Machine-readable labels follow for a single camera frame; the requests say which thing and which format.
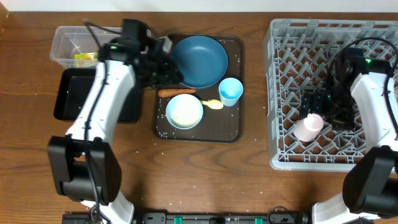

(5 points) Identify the yellow spoon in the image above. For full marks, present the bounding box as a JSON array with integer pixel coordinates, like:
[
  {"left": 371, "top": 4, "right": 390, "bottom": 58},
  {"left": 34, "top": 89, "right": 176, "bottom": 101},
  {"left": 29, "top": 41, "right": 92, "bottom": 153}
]
[{"left": 200, "top": 100, "right": 224, "bottom": 110}]

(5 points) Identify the light blue rice bowl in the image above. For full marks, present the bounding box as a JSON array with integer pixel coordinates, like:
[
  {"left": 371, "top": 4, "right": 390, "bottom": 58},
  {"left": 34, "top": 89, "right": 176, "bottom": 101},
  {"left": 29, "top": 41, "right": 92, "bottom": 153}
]
[{"left": 165, "top": 94, "right": 203, "bottom": 129}]

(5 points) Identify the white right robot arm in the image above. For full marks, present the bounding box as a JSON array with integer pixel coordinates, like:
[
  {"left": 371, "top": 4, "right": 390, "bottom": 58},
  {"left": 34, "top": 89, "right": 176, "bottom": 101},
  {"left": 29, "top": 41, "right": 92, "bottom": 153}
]
[{"left": 294, "top": 47, "right": 397, "bottom": 223}]

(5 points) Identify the green yellow snack wrapper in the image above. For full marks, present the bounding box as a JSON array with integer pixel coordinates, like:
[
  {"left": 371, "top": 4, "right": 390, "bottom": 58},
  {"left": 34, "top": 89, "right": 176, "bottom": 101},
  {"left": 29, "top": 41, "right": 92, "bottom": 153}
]
[{"left": 73, "top": 52, "right": 98, "bottom": 62}]

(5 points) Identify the grey dishwasher rack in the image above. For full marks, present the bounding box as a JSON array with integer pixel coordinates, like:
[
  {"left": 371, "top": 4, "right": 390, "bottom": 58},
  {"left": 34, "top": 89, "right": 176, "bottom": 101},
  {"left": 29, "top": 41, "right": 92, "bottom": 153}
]
[{"left": 264, "top": 19, "right": 397, "bottom": 172}]

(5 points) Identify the black rectangular bin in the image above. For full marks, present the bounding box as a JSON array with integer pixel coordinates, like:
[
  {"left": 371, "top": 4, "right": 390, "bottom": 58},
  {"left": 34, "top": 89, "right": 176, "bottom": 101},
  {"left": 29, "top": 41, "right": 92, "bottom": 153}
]
[{"left": 53, "top": 68, "right": 142, "bottom": 123}]

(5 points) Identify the light blue cup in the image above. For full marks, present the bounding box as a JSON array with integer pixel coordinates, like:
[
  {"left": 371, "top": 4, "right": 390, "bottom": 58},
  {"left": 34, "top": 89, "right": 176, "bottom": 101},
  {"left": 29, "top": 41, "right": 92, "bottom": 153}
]
[{"left": 218, "top": 78, "right": 243, "bottom": 106}]

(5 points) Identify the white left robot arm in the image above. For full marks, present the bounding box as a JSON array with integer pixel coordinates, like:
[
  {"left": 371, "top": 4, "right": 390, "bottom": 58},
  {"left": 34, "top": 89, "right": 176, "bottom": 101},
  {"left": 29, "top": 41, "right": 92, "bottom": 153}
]
[{"left": 47, "top": 19, "right": 183, "bottom": 223}]

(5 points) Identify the clear plastic bin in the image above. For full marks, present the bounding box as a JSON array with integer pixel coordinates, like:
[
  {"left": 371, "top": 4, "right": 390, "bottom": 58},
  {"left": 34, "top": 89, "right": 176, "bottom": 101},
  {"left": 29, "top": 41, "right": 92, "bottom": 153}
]
[{"left": 49, "top": 26, "right": 152, "bottom": 70}]

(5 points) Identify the orange carrot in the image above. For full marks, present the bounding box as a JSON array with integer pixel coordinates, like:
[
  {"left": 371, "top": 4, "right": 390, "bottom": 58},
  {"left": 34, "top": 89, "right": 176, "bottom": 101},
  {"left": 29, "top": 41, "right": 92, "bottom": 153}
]
[{"left": 158, "top": 88, "right": 197, "bottom": 98}]

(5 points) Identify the pink cup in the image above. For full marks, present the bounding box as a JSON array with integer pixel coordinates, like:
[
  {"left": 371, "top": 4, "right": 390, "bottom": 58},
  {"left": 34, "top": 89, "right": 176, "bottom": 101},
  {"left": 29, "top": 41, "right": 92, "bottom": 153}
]
[{"left": 293, "top": 113, "right": 324, "bottom": 142}]

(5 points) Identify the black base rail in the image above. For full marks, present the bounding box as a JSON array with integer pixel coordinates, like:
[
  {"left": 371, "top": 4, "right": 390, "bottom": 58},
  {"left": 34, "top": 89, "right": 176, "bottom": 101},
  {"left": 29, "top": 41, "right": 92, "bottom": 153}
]
[{"left": 61, "top": 205, "right": 315, "bottom": 224}]

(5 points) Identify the dark blue plate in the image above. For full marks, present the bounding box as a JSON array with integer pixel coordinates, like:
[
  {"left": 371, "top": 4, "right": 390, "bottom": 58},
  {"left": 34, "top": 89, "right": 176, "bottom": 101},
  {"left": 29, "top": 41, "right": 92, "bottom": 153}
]
[{"left": 171, "top": 35, "right": 228, "bottom": 89}]

